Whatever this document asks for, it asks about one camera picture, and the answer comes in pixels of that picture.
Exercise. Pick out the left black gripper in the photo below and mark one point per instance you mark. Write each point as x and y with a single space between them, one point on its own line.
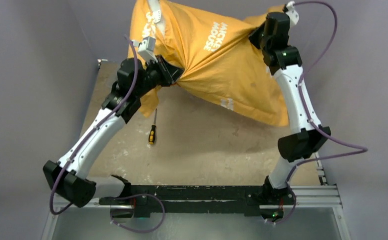
172 73

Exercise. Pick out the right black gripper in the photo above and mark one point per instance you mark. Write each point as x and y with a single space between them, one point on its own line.
256 37

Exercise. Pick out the orange Mickey Mouse pillowcase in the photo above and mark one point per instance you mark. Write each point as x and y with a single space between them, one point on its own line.
220 64

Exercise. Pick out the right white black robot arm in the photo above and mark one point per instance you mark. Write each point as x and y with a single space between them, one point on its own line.
285 65

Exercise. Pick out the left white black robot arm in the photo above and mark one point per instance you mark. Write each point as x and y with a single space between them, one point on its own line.
67 176

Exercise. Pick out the yellow black screwdriver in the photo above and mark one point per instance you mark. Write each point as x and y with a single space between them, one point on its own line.
152 133

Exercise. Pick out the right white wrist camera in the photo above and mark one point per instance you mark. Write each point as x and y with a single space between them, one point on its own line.
290 11

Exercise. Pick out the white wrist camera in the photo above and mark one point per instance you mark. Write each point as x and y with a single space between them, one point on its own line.
145 49
290 11

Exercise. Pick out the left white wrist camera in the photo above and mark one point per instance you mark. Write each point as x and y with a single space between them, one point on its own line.
145 49

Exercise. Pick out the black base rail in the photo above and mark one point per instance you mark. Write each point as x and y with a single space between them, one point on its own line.
249 200

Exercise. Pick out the aluminium frame profile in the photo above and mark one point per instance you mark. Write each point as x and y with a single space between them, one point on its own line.
319 195

